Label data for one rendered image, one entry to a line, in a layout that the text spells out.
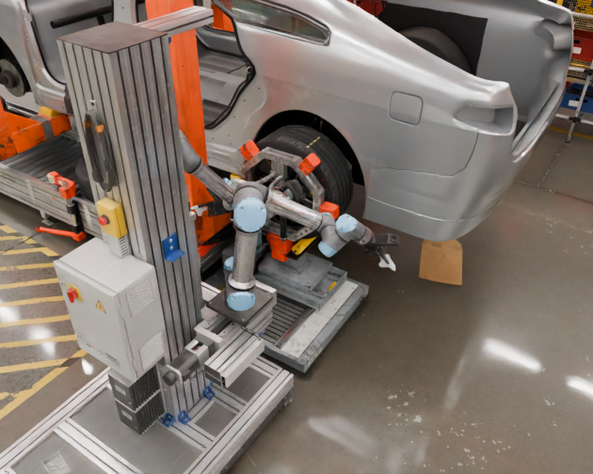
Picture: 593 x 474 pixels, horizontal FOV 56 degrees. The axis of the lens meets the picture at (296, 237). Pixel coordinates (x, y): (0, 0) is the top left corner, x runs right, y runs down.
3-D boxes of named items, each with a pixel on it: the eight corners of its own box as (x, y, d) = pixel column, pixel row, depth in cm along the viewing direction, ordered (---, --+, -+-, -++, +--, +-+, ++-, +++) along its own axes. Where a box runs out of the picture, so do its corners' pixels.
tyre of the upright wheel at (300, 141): (257, 193, 378) (341, 239, 357) (235, 210, 362) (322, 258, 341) (270, 106, 335) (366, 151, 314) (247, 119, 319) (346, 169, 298)
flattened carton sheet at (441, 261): (462, 241, 436) (463, 237, 434) (461, 286, 393) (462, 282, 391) (423, 235, 441) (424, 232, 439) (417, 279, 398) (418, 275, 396)
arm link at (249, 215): (251, 292, 249) (264, 185, 218) (254, 315, 237) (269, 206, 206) (224, 292, 247) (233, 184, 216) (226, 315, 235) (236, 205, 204)
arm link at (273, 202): (226, 189, 229) (324, 230, 250) (227, 203, 220) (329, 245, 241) (239, 166, 224) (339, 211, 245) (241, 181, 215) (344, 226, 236)
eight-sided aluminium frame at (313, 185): (322, 245, 333) (327, 164, 301) (316, 251, 329) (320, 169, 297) (248, 216, 356) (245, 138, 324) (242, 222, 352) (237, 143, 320)
